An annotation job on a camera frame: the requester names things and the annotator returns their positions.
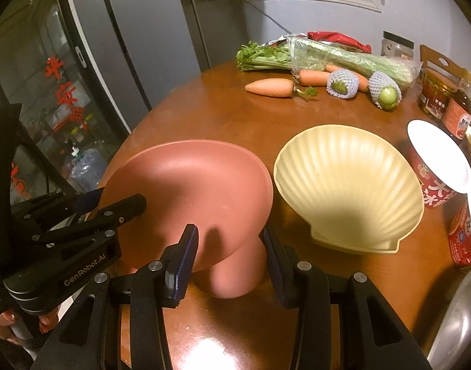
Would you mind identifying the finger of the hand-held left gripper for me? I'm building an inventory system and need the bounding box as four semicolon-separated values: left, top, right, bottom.
33;194;147;245
11;190;102;232

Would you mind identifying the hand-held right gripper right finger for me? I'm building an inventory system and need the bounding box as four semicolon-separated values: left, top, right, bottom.
260;225;432;370

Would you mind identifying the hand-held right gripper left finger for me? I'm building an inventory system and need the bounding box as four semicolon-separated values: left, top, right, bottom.
29;224;199;370

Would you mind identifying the pink mushroom-shaped plate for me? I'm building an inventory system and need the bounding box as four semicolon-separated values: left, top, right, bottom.
98;141;275;299

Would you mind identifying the yellow shell-shaped plate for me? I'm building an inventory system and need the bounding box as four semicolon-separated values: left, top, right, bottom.
273;124;425;255

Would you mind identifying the red paper bowl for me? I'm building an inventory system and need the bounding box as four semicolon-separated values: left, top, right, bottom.
407;119;471;209

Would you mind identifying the large steel bowl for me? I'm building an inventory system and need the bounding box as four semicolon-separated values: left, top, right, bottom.
426;266;471;370

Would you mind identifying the clear water jug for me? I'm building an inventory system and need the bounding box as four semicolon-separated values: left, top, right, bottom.
68;142;107;192

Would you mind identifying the glass door cabinet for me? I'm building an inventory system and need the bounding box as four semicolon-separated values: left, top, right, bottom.
0;0;134;216

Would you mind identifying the grey fridge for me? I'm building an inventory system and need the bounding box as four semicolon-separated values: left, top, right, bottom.
52;0;213;135

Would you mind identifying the carrot with green top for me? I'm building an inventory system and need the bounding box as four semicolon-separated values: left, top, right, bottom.
245;78;319;101

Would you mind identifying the red packet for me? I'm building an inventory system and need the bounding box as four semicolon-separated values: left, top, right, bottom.
447;200;471;270

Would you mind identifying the green fruit in foam net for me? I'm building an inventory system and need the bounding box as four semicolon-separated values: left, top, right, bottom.
327;69;360;99
368;71;402;110

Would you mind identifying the celery in plastic bag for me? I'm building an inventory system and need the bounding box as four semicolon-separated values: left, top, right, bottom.
235;38;423;88

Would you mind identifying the red snack bag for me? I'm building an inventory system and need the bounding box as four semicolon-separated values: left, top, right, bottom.
264;31;373;55

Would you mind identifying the orange-lidded chili jar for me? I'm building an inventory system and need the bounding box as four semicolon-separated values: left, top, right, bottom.
418;68;457;121

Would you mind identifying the dark vinegar bottle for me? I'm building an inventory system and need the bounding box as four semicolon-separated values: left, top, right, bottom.
441;89;471;140

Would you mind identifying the black-lidded jar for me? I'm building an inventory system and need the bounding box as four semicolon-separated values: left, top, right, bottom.
381;31;415;61

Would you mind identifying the thin wall cable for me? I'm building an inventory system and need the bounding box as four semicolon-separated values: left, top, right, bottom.
244;0;295;36

